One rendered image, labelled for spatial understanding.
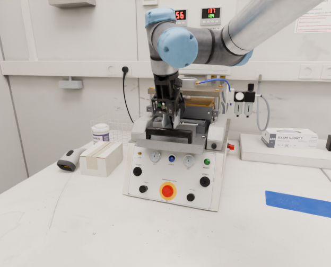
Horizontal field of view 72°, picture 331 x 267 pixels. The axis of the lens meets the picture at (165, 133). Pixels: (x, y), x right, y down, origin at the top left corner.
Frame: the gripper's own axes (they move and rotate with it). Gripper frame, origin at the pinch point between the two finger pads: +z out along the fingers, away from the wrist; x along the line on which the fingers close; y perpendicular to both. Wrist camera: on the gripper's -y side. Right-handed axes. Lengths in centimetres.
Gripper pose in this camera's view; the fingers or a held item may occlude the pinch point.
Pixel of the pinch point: (173, 125)
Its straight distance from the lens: 76.9
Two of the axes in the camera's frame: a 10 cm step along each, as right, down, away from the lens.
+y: -2.8, 6.0, -7.5
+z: 1.0, 7.9, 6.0
